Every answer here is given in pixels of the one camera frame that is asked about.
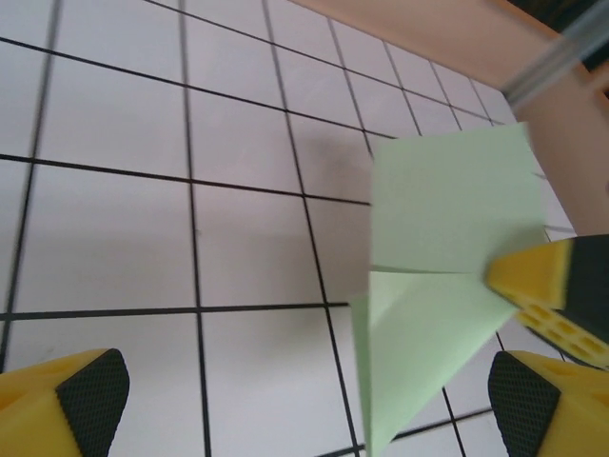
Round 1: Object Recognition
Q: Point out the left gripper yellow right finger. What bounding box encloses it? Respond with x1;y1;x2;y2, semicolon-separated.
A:
488;349;609;457

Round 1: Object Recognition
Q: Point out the light green cloth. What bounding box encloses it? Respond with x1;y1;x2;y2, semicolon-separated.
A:
349;121;548;447

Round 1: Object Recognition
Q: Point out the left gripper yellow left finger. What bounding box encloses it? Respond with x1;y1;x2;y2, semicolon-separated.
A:
0;348;130;457

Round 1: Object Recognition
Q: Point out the aluminium frame post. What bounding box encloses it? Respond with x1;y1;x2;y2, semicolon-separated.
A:
501;0;609;106

